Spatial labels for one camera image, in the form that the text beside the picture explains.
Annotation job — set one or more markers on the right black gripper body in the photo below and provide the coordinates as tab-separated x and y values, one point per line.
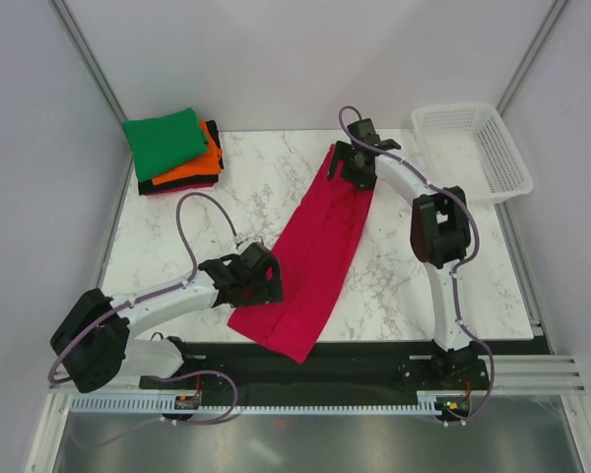
361	178

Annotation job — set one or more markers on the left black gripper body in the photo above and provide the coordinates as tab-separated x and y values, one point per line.
260	291

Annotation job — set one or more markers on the red t-shirt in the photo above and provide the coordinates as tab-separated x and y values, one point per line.
315	251

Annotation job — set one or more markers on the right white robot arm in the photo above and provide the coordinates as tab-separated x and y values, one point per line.
443	236

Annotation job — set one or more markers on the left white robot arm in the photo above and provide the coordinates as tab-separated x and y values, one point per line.
100	337

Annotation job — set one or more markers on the white plastic basket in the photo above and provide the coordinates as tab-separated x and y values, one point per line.
468	145

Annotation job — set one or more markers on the folded orange t-shirt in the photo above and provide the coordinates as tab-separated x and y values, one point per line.
210	164

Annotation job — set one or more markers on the folded black t-shirt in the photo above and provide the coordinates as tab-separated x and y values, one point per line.
183	182

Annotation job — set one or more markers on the folded green t-shirt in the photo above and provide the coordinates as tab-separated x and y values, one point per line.
160	144

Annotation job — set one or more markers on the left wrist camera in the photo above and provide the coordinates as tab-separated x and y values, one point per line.
259	260

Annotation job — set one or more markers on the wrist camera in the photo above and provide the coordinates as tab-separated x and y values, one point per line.
364	131
259	260

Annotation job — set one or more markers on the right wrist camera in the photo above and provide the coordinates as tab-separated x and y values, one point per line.
364	131

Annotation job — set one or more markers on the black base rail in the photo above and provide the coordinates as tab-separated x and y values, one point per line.
337	373

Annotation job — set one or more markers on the right aluminium frame post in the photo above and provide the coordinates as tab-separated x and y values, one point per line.
531	53

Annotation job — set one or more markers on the aluminium frame post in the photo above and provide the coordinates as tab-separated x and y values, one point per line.
78	39
531	53

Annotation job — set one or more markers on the white slotted cable duct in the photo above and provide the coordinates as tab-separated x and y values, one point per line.
170	404

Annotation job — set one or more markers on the left aluminium frame post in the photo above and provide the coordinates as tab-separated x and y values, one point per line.
78	39

